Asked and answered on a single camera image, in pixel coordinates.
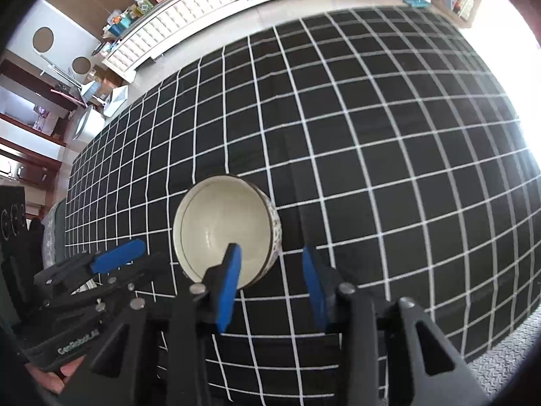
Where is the blue patterned ceramic bowl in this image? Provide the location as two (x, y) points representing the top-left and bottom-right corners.
(172, 175), (282, 289)

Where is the left hand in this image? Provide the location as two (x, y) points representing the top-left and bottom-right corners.
(25, 356), (85, 394)

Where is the grey sofa cushion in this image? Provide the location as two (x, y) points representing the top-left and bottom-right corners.
(41, 199), (66, 269)

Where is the white plastic bin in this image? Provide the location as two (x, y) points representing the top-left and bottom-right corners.
(72, 106), (105, 144)

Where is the black white grid tablecloth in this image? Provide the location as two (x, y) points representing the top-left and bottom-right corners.
(65, 6), (540, 405)

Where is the white dustpan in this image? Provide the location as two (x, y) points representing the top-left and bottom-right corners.
(103, 85), (128, 118)

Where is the white floor lamp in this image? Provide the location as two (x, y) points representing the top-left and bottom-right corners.
(32, 27), (104, 107)

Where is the white tv cabinet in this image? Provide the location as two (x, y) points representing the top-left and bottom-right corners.
(103, 0), (272, 84)

